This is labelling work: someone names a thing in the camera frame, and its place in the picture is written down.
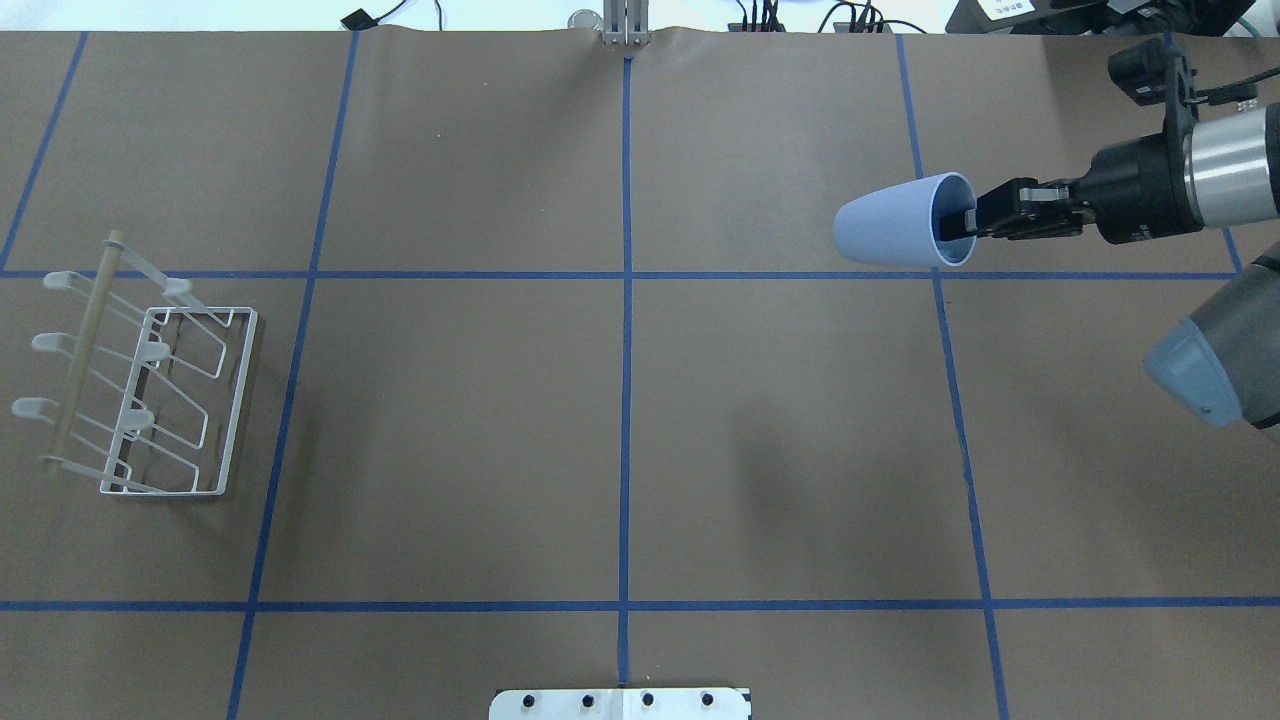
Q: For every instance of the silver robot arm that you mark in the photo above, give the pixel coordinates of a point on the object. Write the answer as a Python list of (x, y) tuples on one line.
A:
[(1222, 360)]

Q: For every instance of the white wire cup holder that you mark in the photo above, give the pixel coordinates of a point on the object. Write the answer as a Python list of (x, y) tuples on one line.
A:
[(154, 383)]

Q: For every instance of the aluminium frame post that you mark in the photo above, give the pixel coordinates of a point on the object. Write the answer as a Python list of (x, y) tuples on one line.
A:
[(626, 23)]

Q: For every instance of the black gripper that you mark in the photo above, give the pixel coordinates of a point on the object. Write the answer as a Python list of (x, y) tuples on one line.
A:
[(1140, 192)]

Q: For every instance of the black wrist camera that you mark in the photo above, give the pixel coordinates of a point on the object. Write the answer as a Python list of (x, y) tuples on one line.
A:
[(1154, 72)]

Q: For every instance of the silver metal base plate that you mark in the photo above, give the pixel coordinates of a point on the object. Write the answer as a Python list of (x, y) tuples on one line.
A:
[(623, 703)]

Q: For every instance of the light blue plastic cup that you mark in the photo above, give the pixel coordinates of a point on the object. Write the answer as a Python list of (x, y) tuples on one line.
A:
[(902, 225)]

